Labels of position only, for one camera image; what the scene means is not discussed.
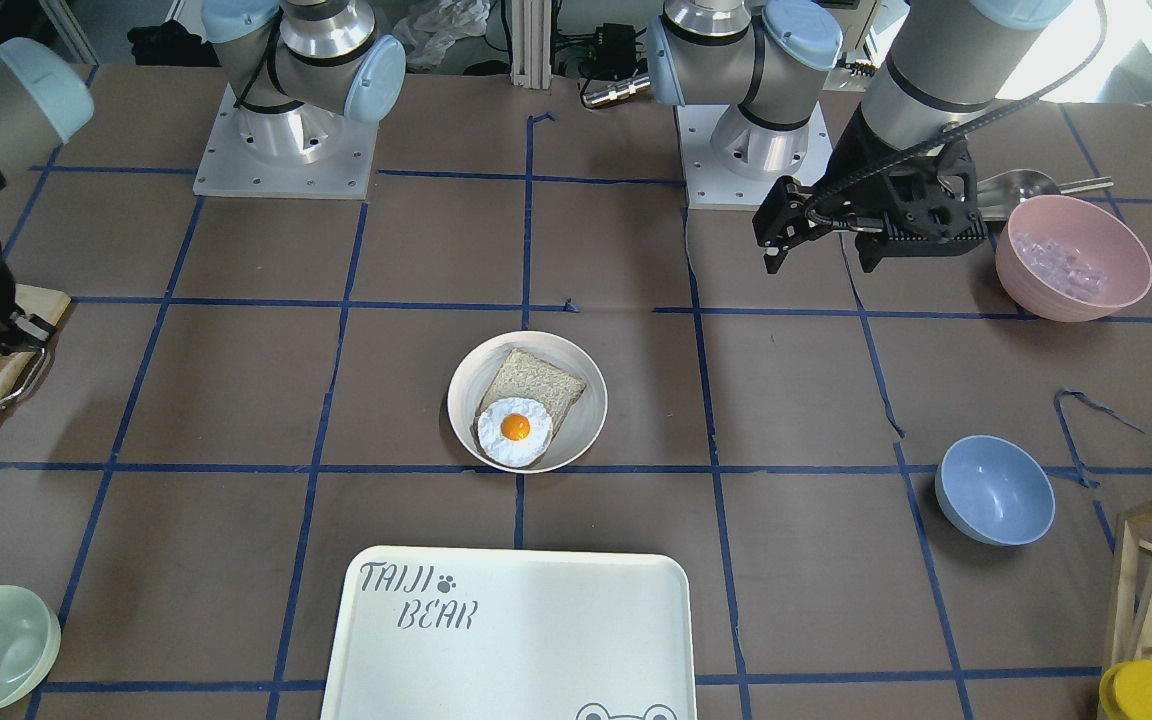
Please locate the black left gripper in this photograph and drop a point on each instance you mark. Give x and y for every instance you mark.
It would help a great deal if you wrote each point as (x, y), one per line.
(852, 162)

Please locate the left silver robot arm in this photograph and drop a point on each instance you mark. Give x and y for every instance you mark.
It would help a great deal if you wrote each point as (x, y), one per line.
(942, 72)

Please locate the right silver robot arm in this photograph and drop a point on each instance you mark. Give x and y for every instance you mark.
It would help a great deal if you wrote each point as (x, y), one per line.
(309, 82)

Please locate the bread slice on plate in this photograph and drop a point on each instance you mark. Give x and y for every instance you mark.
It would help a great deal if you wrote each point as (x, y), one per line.
(523, 375)

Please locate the white round plate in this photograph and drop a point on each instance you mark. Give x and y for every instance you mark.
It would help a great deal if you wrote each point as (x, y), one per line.
(579, 430)

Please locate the metal scoop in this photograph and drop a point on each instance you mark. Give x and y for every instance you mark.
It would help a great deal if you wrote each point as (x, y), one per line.
(999, 195)

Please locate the pink bowl with ice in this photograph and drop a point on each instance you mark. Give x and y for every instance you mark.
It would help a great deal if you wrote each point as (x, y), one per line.
(1065, 260)

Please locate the blue bowl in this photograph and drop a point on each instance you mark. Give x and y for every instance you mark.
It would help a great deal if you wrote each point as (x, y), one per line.
(994, 492)

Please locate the fake fried egg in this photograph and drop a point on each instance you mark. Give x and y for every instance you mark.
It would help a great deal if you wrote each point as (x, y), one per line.
(514, 432)

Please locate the cream bear tray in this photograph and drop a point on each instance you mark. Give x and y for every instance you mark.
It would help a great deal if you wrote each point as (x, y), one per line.
(455, 633)

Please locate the yellow mug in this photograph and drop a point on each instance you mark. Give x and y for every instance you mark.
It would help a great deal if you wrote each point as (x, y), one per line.
(1125, 691)

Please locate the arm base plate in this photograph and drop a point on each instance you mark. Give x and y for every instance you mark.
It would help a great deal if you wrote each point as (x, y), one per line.
(730, 163)
(307, 153)

